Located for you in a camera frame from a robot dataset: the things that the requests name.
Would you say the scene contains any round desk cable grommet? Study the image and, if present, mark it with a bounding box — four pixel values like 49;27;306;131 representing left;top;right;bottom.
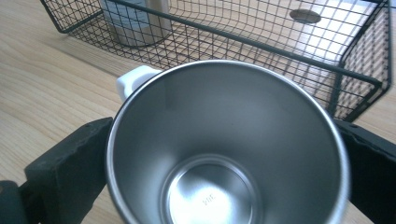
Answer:
289;8;322;25

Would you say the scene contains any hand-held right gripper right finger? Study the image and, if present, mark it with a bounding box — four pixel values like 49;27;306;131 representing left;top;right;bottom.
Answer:
333;119;396;224

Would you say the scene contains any stainless steel cup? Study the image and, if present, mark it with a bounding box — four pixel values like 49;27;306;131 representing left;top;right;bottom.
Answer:
100;0;173;49

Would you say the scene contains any black wire basket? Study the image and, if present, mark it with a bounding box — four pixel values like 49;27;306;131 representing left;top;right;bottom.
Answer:
39;0;393;123

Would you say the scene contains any steel cup with white handle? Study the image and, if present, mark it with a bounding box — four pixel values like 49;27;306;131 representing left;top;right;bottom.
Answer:
106;59;352;224

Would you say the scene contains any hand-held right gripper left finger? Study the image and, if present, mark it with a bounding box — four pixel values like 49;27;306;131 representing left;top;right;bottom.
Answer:
18;117;114;224

